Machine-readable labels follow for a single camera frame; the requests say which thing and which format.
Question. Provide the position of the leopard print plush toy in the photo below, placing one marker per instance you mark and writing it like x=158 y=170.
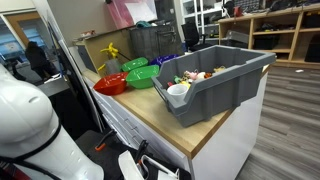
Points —
x=186 y=76

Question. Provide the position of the silver metal cylinder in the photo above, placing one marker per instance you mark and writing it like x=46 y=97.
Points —
x=113 y=66

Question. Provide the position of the grey plastic container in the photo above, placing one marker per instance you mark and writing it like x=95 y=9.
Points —
x=224 y=90

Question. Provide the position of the white cup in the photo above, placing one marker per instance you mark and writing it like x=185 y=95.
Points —
x=178 y=91

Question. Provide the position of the wooden shelf unit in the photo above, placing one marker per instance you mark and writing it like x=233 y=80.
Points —
x=287 y=24

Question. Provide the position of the clear bag with red contents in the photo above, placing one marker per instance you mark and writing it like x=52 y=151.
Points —
x=126 y=13

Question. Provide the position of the red plastic bowl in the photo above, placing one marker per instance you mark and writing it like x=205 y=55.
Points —
x=113 y=84

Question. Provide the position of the black office chair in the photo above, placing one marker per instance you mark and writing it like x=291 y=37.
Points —
x=193 y=39

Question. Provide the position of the pink plush toy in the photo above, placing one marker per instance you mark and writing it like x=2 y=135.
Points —
x=193 y=75

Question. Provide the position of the green plastic bowl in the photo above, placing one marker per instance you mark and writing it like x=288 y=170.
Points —
x=134 y=64
x=141 y=78

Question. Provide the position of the white cow plush toy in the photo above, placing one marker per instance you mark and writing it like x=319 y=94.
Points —
x=201 y=75

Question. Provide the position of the white drawer cabinet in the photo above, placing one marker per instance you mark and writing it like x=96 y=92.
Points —
x=210 y=150

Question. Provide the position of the grey fabric basket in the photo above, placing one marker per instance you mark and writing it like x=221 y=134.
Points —
x=155 y=41

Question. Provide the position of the cardboard box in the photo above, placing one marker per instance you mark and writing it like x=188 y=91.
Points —
x=95 y=43

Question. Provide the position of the orange plush toy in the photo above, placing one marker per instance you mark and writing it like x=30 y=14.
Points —
x=207 y=75

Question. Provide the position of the blue plastic bowl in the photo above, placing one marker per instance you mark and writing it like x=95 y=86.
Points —
x=161 y=59

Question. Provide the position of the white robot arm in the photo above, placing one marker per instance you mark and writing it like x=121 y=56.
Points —
x=33 y=138

